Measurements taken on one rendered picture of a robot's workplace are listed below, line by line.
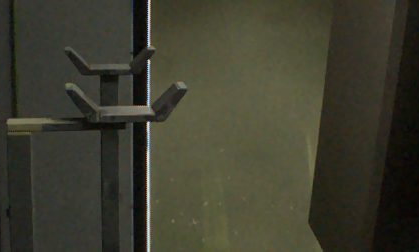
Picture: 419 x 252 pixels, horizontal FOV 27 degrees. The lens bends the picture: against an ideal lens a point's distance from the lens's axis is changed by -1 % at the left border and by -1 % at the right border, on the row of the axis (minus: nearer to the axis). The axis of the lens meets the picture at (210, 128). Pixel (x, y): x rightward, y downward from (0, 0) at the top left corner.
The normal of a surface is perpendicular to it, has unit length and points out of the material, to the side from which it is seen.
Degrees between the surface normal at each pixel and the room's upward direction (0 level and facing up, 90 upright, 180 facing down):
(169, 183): 57
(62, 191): 90
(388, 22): 89
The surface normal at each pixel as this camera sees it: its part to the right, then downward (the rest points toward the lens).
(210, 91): 0.15, -0.36
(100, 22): 0.16, 0.21
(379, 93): -0.98, 0.01
